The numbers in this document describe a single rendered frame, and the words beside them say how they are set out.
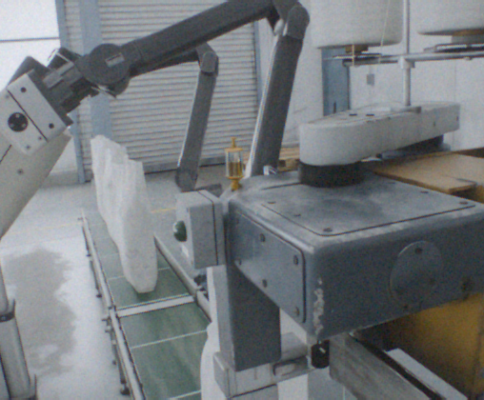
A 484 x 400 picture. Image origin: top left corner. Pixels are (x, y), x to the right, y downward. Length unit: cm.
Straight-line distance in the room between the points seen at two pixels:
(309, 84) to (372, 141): 871
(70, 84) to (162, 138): 740
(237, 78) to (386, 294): 825
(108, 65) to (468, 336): 74
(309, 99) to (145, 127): 323
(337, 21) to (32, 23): 749
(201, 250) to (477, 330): 39
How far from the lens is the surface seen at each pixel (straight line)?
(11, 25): 819
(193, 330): 224
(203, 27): 97
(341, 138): 62
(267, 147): 94
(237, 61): 868
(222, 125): 859
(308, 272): 44
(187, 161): 136
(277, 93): 96
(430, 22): 68
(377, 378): 69
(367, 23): 85
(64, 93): 92
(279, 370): 77
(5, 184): 111
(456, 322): 74
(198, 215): 61
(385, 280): 48
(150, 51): 94
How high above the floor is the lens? 148
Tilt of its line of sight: 15 degrees down
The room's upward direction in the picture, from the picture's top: 4 degrees counter-clockwise
